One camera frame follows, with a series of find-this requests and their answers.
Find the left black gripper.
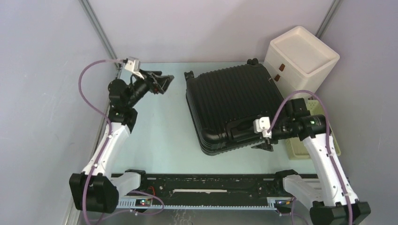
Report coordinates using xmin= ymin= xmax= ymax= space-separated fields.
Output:
xmin=127 ymin=69 xmax=174 ymax=108

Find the black ribbed hard-shell suitcase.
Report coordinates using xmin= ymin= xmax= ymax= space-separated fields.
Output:
xmin=184 ymin=58 xmax=283 ymax=156

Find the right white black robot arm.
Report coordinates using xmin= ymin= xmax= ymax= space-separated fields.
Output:
xmin=253 ymin=98 xmax=371 ymax=225

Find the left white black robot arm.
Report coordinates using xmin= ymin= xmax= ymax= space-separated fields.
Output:
xmin=69 ymin=70 xmax=174 ymax=213

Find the pale yellow perforated basket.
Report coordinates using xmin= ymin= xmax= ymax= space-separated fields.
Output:
xmin=286 ymin=98 xmax=341 ymax=159

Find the white stacked drawer unit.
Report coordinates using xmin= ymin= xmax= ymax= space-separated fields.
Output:
xmin=263 ymin=26 xmax=340 ymax=99

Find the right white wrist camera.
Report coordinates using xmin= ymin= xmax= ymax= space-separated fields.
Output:
xmin=253 ymin=117 xmax=272 ymax=138

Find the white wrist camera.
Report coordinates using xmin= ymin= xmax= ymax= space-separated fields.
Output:
xmin=253 ymin=117 xmax=272 ymax=138
xmin=122 ymin=57 xmax=146 ymax=80

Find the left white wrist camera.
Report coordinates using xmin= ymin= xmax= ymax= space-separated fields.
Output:
xmin=122 ymin=57 xmax=146 ymax=80

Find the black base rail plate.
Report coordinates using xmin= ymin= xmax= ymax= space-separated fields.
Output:
xmin=138 ymin=174 xmax=293 ymax=209

